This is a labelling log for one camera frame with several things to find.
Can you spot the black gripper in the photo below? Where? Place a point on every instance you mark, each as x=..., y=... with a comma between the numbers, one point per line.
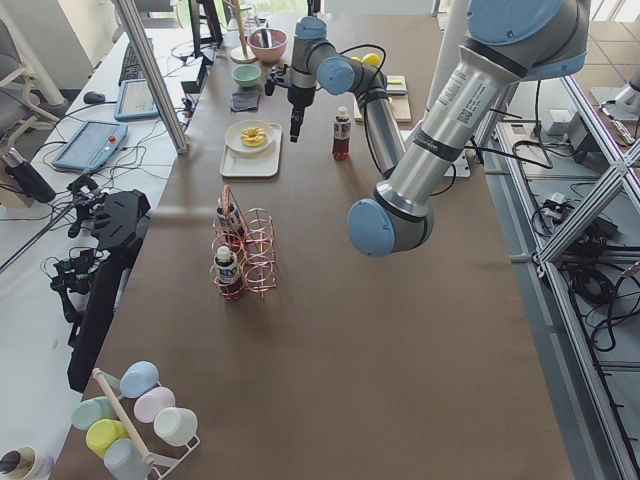
x=300, y=96

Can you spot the tea bottle carried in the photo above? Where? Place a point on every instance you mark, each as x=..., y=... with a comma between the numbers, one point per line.
x=341, y=134

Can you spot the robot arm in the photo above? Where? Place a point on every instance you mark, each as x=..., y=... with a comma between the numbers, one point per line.
x=371, y=59
x=505, y=42

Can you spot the cream serving tray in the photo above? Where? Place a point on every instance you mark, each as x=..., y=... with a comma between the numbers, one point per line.
x=242, y=161

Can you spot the tea bottle rear rack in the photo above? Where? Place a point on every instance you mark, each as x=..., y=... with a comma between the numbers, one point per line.
x=230, y=222

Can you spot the tea bottle rack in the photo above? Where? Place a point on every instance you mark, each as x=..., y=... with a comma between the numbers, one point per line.
x=227, y=273
x=230, y=222

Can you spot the tea bottle front rack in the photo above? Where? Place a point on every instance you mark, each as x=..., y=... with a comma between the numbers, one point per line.
x=227, y=273

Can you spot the braided donut pastry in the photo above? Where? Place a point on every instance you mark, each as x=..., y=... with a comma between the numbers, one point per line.
x=253, y=137

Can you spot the white plate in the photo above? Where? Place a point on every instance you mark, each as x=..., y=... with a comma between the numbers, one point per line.
x=232, y=136

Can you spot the grey folded cloth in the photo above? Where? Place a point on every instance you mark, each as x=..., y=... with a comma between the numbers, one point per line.
x=245, y=101

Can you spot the mint green bowl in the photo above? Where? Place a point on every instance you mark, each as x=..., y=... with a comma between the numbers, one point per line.
x=247, y=76

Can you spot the pink bowl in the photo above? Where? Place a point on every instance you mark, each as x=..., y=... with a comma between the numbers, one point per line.
x=275, y=52

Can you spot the wooden glass holder stand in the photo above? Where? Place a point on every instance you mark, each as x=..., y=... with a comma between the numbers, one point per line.
x=241, y=54

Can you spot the metal ice scoop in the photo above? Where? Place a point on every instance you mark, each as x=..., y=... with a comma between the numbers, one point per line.
x=264, y=37

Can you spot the wooden cutting board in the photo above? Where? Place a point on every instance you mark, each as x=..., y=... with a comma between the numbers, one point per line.
x=398, y=95

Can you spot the black keyboard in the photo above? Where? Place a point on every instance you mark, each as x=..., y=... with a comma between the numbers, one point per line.
x=131, y=68

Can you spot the teach pendant tablet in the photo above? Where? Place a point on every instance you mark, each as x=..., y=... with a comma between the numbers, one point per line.
x=91, y=146

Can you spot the black water bottle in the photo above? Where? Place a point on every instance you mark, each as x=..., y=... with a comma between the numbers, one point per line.
x=32, y=184

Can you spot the pastel cup rack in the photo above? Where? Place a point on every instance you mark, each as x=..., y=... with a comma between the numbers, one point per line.
x=135, y=426

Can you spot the copper wire bottle rack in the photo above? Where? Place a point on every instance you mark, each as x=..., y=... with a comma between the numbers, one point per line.
x=256, y=255

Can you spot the aluminium frame post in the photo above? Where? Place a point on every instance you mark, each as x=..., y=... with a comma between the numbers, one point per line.
x=129, y=16

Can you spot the black camera stand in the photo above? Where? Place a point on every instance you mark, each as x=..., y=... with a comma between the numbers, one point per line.
x=88, y=287

